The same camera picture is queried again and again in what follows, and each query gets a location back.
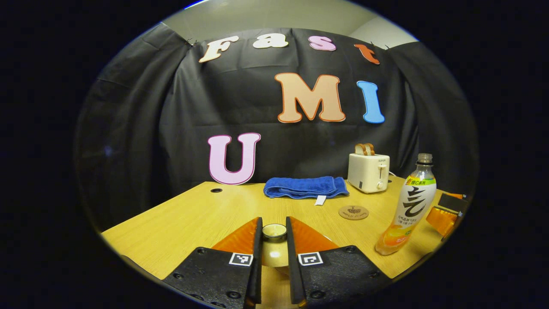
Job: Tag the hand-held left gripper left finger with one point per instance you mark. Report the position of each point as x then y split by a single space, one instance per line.
257 266

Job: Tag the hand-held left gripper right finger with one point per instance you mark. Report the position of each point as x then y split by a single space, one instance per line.
294 266

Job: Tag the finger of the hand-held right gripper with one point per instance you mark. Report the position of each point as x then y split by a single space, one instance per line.
452 201
439 219

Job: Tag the cream teacup lid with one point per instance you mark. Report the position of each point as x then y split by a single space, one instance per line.
274 251

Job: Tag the clear water bottle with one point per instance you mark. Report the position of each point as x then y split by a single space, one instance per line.
414 201

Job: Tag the round wooden coaster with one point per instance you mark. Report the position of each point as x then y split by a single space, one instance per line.
354 212

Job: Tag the blue towel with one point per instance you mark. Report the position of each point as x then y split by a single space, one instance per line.
304 186

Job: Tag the cream toaster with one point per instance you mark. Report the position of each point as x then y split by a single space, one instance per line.
366 171

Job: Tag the toast slice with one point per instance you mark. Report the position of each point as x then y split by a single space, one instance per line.
360 149
370 149

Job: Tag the black backdrop cloth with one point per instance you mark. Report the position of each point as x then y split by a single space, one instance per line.
171 128

